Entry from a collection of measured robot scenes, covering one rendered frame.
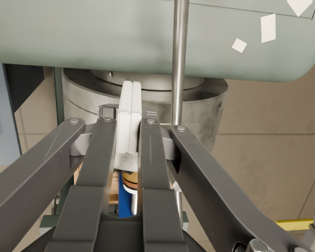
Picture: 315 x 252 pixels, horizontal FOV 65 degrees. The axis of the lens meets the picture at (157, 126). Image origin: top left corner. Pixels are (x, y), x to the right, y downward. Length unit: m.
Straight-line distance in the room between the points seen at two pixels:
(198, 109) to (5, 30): 0.26
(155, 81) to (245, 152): 1.79
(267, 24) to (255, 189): 2.16
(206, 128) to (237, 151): 1.68
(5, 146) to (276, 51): 0.90
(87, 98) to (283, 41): 0.28
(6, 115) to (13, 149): 0.13
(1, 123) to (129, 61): 0.72
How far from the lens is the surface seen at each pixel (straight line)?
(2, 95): 0.94
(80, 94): 0.40
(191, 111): 0.38
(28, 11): 0.32
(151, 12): 0.30
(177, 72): 0.24
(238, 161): 2.16
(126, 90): 0.20
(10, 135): 1.00
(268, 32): 0.35
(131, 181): 0.58
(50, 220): 1.00
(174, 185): 0.32
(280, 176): 2.47
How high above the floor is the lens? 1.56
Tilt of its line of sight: 61 degrees down
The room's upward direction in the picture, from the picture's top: 163 degrees clockwise
